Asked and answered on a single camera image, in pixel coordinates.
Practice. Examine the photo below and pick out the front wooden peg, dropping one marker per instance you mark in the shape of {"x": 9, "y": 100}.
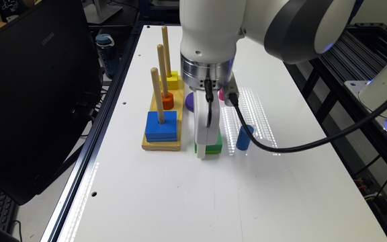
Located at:
{"x": 158, "y": 96}

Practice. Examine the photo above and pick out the orange hexagon block on peg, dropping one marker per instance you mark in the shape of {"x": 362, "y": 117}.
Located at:
{"x": 168, "y": 102}

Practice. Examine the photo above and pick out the blue square block on peg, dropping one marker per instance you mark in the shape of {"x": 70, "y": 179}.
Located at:
{"x": 155, "y": 132}

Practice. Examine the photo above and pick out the pink round disc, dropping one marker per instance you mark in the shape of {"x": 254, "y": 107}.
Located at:
{"x": 220, "y": 95}

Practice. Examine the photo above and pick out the yellow square block on peg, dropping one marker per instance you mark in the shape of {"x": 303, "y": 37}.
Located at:
{"x": 172, "y": 81}

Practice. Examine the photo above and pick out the wooden peg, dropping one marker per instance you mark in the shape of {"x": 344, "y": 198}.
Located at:
{"x": 158, "y": 96}
{"x": 166, "y": 51}
{"x": 161, "y": 57}

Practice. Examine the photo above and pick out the monitor stand base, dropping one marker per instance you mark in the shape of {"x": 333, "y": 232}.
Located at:
{"x": 99, "y": 11}

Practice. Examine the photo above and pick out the black Samsung laptop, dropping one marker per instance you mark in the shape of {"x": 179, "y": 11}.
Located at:
{"x": 50, "y": 82}

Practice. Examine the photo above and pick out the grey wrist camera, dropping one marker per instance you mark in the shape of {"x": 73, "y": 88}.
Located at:
{"x": 230, "y": 92}

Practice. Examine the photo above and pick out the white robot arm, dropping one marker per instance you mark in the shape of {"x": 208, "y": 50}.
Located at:
{"x": 293, "y": 31}

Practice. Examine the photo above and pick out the purple round ring block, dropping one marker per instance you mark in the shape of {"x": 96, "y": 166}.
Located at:
{"x": 189, "y": 102}

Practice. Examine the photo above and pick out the wooden peg base board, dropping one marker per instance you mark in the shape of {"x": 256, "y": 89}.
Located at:
{"x": 178, "y": 96}

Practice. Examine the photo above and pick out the rear wooden peg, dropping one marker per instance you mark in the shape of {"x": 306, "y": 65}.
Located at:
{"x": 166, "y": 51}

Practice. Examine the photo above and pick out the dark water bottle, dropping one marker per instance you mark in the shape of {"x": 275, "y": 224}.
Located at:
{"x": 108, "y": 54}

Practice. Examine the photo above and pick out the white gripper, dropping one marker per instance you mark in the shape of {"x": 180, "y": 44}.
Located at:
{"x": 205, "y": 134}

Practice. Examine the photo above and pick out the black aluminium frame rail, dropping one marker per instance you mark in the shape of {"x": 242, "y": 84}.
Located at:
{"x": 67, "y": 213}

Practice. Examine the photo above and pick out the middle wooden peg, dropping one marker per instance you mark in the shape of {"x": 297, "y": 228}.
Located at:
{"x": 161, "y": 57}

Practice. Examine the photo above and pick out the blue cylinder block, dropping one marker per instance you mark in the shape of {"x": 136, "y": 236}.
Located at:
{"x": 243, "y": 140}

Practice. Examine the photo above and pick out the green square block with hole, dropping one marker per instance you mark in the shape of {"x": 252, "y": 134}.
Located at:
{"x": 213, "y": 149}

